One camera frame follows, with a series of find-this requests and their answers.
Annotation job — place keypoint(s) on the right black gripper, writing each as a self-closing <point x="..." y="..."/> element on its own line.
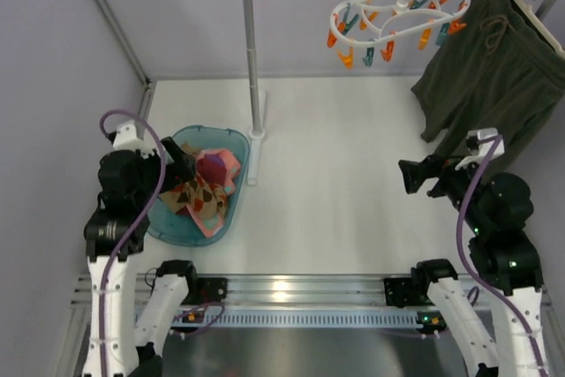
<point x="433" y="174"/>

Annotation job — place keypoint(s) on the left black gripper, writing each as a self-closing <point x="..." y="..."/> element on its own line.
<point x="163" y="164"/>

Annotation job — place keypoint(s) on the argyle brown orange sock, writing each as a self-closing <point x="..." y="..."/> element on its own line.
<point x="197" y="197"/>

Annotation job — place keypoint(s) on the pink patterned sock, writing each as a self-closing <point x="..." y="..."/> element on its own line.
<point x="211" y="227"/>

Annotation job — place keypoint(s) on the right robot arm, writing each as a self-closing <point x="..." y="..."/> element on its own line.
<point x="501" y="259"/>

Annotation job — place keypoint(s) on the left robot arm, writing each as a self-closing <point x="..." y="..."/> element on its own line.
<point x="121" y="342"/>

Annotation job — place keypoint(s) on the white round clip hanger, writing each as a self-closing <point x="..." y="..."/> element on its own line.
<point x="372" y="28"/>

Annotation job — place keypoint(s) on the white clothes hanger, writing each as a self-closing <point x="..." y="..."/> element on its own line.
<point x="536" y="24"/>

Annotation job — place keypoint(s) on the teal plastic basin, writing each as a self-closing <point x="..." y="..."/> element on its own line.
<point x="181" y="229"/>

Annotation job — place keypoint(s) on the dark green shorts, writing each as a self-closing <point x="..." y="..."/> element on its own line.
<point x="495" y="73"/>

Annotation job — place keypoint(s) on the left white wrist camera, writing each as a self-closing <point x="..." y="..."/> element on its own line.
<point x="127" y="138"/>

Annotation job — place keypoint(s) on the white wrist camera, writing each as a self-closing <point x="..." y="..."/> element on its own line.
<point x="481" y="144"/>
<point x="127" y="138"/>

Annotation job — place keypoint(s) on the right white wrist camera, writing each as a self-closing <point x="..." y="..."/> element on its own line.
<point x="481" y="144"/>

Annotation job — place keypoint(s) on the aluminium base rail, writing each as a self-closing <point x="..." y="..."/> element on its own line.
<point x="291" y="290"/>

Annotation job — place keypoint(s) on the grey slotted cable duct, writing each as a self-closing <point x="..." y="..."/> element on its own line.
<point x="237" y="317"/>

